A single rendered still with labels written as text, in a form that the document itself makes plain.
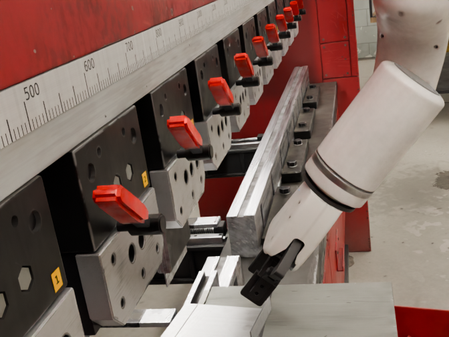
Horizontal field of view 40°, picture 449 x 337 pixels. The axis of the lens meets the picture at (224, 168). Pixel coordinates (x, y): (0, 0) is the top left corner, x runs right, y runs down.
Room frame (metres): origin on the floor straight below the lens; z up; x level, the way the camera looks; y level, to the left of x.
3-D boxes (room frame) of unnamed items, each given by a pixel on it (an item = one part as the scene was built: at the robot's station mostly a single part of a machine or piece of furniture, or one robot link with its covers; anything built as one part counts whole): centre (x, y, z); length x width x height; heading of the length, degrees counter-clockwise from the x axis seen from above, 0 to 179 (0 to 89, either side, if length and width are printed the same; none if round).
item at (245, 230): (1.98, -0.21, 0.92); 1.67 x 0.06 x 0.10; 166
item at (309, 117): (2.11, -0.30, 0.89); 0.30 x 0.05 x 0.03; 166
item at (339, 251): (1.72, -0.31, 0.59); 0.15 x 0.02 x 0.07; 166
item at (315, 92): (2.50, -0.40, 0.89); 0.30 x 0.05 x 0.03; 166
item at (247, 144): (2.16, 0.14, 0.81); 0.64 x 0.08 x 0.14; 76
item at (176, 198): (0.73, 0.09, 1.26); 0.15 x 0.09 x 0.17; 166
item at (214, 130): (0.93, 0.04, 1.26); 0.15 x 0.09 x 0.17; 166
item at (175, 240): (0.76, 0.08, 1.13); 0.10 x 0.02 x 0.10; 166
